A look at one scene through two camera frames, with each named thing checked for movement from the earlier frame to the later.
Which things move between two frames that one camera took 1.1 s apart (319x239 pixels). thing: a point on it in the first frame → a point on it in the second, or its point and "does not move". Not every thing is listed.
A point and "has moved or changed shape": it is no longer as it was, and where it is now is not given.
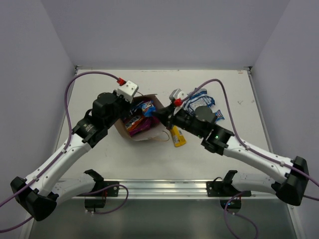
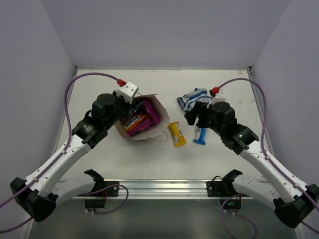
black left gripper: [125, 109] does not move
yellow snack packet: [178, 138] does not move
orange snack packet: [131, 124] does not move
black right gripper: [167, 116] → [200, 108]
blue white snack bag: [200, 98] does not move
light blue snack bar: [148, 108] has moved or changed shape
